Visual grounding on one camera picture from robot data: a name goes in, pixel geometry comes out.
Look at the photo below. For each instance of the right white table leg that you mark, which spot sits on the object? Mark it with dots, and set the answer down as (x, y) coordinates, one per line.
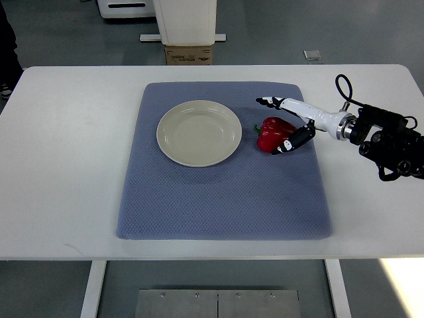
(336, 282)

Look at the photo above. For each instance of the red bell pepper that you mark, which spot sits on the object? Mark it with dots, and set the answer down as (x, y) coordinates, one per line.
(273, 132)

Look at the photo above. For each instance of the black white sneaker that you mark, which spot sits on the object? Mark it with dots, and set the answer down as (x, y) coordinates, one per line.
(5, 91)

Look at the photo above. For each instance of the white pedestal column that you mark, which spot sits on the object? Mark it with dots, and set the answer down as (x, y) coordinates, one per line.
(185, 23)

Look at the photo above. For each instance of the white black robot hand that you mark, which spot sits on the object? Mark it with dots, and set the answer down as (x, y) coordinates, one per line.
(314, 117)

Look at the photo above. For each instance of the white machine with slot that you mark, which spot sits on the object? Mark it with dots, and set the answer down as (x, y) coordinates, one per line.
(129, 9)

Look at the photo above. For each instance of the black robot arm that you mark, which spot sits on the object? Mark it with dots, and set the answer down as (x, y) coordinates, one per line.
(383, 137)

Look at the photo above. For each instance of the white table leg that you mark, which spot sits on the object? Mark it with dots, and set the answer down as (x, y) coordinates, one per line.
(336, 282)
(93, 289)

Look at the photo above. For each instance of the brown cardboard box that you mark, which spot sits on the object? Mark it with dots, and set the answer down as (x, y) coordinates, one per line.
(188, 55)

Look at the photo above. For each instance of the grey floor plate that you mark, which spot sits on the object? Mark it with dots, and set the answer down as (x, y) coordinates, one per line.
(312, 55)

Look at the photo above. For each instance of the metal base plate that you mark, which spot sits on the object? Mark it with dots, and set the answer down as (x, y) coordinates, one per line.
(217, 303)

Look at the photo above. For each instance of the left white table leg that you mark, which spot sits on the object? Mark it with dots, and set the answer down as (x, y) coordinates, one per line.
(93, 289)

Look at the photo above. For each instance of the cream round plate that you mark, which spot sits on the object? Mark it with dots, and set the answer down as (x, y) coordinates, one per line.
(199, 133)

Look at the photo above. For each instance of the person in black trousers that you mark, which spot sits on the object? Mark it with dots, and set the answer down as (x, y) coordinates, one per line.
(11, 69)

